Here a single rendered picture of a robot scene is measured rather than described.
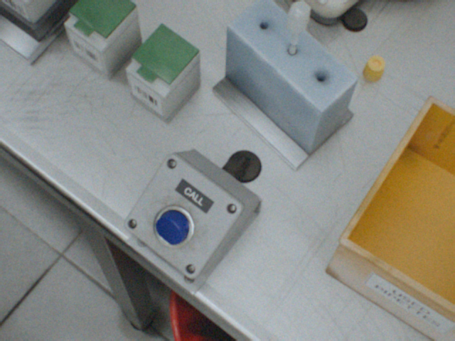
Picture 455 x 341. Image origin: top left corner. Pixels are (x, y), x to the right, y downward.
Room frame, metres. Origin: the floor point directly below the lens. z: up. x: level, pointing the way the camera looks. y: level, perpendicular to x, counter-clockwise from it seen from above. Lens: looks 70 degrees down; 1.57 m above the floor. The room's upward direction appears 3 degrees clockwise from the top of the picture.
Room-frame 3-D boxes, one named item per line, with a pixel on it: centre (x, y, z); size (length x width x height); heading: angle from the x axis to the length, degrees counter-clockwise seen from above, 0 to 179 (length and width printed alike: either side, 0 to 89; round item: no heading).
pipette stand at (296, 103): (0.31, -0.04, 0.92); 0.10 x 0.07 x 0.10; 47
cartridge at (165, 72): (0.32, 0.06, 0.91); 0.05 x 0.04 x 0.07; 145
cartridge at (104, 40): (0.36, 0.11, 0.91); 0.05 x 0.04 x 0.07; 145
